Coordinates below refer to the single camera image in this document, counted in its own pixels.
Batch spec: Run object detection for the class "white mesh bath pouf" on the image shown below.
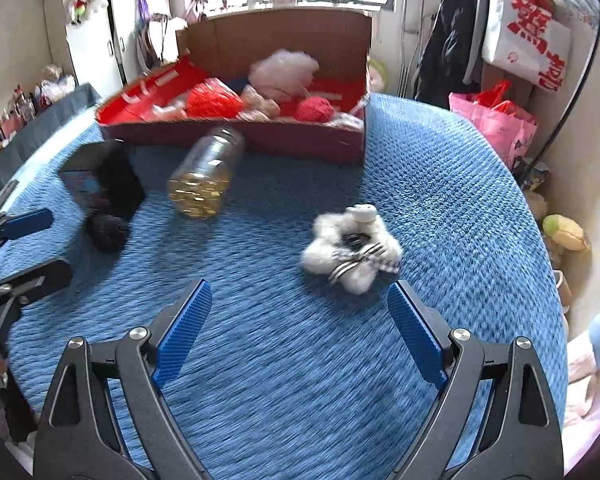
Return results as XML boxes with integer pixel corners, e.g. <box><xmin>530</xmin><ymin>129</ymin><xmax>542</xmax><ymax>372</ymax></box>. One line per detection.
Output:
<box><xmin>250</xmin><ymin>49</ymin><xmax>321</xmax><ymax>103</ymax></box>

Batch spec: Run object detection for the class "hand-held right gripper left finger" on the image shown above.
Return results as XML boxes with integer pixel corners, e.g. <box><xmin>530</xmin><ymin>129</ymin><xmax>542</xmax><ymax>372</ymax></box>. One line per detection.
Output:
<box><xmin>32</xmin><ymin>279</ymin><xmax>213</xmax><ymax>480</ymax></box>

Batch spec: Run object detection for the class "white fluffy toy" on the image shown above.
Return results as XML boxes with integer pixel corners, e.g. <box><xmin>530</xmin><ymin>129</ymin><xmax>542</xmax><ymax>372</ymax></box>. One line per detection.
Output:
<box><xmin>40</xmin><ymin>64</ymin><xmax>77</xmax><ymax>101</ymax></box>

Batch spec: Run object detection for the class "beige plush toy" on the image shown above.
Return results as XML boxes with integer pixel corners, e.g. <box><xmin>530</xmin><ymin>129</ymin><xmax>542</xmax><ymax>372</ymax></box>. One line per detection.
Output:
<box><xmin>237</xmin><ymin>85</ymin><xmax>282</xmax><ymax>122</ymax></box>

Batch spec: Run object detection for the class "black fluffy ball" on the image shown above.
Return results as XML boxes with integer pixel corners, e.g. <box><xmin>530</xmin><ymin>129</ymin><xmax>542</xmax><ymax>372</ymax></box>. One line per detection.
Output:
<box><xmin>85</xmin><ymin>212</ymin><xmax>131</xmax><ymax>253</ymax></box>

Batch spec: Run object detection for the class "red plastic bag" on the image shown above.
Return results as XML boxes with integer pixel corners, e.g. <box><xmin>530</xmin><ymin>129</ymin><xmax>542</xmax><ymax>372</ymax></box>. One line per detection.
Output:
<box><xmin>472</xmin><ymin>80</ymin><xmax>518</xmax><ymax>116</ymax></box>

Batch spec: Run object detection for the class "grey metal crutch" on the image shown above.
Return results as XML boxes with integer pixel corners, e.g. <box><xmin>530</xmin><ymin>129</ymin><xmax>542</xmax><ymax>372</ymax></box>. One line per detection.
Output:
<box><xmin>400</xmin><ymin>0</ymin><xmax>431</xmax><ymax>98</ymax></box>

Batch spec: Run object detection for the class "colourful snack packet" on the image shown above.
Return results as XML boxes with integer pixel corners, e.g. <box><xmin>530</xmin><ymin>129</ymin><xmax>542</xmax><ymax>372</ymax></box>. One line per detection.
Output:
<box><xmin>522</xmin><ymin>160</ymin><xmax>551</xmax><ymax>192</ymax></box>

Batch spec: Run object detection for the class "row of small bottles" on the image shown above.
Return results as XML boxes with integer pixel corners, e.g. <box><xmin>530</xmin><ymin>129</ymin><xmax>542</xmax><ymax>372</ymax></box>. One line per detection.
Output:
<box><xmin>0</xmin><ymin>85</ymin><xmax>46</xmax><ymax>156</ymax></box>

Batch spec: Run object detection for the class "pale pink blanket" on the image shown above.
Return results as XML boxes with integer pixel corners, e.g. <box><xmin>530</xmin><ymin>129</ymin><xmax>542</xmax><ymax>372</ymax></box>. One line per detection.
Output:
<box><xmin>562</xmin><ymin>335</ymin><xmax>600</xmax><ymax>471</ymax></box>

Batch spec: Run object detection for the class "red yarn ball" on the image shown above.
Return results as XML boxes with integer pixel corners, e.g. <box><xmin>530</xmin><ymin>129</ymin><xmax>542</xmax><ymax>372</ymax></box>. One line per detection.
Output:
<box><xmin>294</xmin><ymin>96</ymin><xmax>335</xmax><ymax>123</ymax></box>

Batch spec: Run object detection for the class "pink plastic bag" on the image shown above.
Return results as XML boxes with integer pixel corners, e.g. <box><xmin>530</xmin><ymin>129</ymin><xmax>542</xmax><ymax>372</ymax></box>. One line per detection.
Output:
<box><xmin>449</xmin><ymin>91</ymin><xmax>538</xmax><ymax>173</ymax></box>

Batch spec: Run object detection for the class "pig plush green hood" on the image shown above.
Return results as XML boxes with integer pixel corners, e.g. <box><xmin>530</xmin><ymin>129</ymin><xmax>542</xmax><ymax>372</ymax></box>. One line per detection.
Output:
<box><xmin>369</xmin><ymin>57</ymin><xmax>387</xmax><ymax>92</ymax></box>

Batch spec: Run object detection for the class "yellow green plush toy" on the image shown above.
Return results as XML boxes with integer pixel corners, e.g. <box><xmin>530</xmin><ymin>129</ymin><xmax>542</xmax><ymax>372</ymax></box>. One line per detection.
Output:
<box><xmin>542</xmin><ymin>214</ymin><xmax>592</xmax><ymax>253</ymax></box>

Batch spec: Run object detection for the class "white paper bag red print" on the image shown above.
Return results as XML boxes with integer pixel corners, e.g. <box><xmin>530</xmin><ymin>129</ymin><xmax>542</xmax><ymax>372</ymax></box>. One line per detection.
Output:
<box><xmin>481</xmin><ymin>0</ymin><xmax>573</xmax><ymax>93</ymax></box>

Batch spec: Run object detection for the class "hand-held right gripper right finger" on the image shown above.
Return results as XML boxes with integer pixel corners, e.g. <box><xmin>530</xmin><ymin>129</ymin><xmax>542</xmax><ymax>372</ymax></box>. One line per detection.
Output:
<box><xmin>387</xmin><ymin>280</ymin><xmax>565</xmax><ymax>480</ymax></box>

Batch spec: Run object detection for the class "blue knit blanket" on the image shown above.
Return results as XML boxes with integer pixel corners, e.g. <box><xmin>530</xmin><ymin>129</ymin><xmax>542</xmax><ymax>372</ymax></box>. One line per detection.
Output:
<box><xmin>0</xmin><ymin>92</ymin><xmax>568</xmax><ymax>480</ymax></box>

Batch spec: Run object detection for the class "dark printed box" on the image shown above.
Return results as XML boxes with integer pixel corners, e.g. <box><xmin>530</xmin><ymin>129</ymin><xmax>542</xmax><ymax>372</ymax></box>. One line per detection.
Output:
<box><xmin>57</xmin><ymin>139</ymin><xmax>147</xmax><ymax>221</ymax></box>

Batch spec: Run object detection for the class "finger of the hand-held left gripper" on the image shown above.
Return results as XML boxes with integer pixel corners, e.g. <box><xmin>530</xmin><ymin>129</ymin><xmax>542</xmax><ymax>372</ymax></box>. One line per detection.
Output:
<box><xmin>0</xmin><ymin>208</ymin><xmax>55</xmax><ymax>261</ymax></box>
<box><xmin>0</xmin><ymin>256</ymin><xmax>74</xmax><ymax>311</ymax></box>

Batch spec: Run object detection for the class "white flower plush striped bow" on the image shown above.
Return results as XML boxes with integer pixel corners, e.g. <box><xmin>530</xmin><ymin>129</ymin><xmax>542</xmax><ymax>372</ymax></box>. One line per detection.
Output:
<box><xmin>300</xmin><ymin>203</ymin><xmax>403</xmax><ymax>295</ymax></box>

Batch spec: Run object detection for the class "clear plastic jar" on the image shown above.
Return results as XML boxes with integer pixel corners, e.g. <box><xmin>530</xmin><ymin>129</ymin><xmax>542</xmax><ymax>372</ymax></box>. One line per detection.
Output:
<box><xmin>166</xmin><ymin>125</ymin><xmax>247</xmax><ymax>219</ymax></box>

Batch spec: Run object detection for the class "dark hanging jacket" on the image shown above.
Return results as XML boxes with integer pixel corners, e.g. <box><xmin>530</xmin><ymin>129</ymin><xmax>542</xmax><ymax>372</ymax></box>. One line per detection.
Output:
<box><xmin>415</xmin><ymin>0</ymin><xmax>486</xmax><ymax>108</ymax></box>

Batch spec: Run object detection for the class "cardboard box red inside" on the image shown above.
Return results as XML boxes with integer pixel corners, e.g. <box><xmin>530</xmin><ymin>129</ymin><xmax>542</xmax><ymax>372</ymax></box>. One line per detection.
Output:
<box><xmin>95</xmin><ymin>7</ymin><xmax>373</xmax><ymax>167</ymax></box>

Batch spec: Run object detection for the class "dark denim cloth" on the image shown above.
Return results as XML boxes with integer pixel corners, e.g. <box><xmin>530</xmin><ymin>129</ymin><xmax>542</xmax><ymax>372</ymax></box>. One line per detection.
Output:
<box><xmin>0</xmin><ymin>82</ymin><xmax>103</xmax><ymax>186</ymax></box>

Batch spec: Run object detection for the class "white wardrobe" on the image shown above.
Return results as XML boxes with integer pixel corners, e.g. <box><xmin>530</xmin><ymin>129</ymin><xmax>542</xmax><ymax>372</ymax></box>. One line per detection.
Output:
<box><xmin>42</xmin><ymin>0</ymin><xmax>146</xmax><ymax>101</ymax></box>

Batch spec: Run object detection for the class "red mesh bath pouf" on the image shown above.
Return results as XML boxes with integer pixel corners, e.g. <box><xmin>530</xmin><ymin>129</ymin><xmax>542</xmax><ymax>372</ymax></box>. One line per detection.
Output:
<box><xmin>185</xmin><ymin>77</ymin><xmax>244</xmax><ymax>118</ymax></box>

